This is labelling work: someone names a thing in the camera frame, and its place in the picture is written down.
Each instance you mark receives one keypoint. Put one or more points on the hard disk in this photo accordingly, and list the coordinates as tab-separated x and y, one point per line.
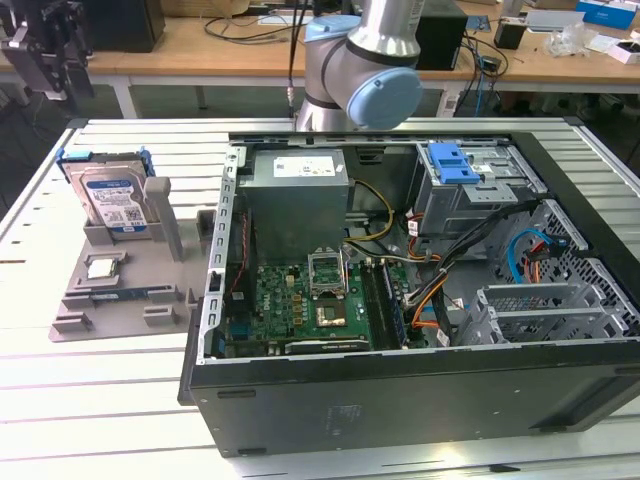
110	195

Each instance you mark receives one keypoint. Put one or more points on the small black box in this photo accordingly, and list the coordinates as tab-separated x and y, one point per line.
509	35

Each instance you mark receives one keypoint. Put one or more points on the black RAM slot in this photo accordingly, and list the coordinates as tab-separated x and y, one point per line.
372	305

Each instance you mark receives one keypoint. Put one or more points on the grey disk bay cage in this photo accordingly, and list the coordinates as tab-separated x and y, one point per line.
445	210

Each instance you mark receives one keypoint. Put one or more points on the green motherboard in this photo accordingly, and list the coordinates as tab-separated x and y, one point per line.
280	300

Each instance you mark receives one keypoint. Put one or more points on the grey parts rack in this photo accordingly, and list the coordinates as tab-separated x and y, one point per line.
150	272

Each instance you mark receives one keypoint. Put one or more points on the black case fan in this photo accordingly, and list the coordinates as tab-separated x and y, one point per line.
240	270

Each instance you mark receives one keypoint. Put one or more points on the black graphics card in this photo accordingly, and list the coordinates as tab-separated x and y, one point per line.
325	346

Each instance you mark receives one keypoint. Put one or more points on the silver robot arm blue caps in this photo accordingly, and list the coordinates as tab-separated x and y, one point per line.
330	65

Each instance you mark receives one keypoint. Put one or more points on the CPU socket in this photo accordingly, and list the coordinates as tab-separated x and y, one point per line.
330	314

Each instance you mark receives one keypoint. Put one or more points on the clear plastic bag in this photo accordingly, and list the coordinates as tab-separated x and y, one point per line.
570	40

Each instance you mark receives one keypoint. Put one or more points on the silver disk bay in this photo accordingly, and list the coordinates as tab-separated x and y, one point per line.
520	290

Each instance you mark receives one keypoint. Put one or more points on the blue and white box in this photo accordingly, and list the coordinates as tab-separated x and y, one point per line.
607	12

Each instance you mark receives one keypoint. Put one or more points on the installed RAM stick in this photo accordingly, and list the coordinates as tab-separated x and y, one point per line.
395	310

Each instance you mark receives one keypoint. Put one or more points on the blue RAM stick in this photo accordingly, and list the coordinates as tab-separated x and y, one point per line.
122	294

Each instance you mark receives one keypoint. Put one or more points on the large black box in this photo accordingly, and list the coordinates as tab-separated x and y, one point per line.
125	25

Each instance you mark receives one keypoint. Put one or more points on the black desktop tower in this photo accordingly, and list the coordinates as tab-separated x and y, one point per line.
440	45

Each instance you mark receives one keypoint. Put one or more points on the blue plastic bay latch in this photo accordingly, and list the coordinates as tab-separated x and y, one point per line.
450	165

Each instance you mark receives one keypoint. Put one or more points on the silver CPU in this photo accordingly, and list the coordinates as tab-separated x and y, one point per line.
103	268

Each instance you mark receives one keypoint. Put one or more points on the grey power supply unit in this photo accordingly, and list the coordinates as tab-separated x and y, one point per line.
295	210

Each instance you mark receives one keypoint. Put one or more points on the wooden desk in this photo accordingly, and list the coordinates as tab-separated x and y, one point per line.
200	55

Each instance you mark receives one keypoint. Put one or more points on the black open PC case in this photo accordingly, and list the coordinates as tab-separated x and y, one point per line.
400	410

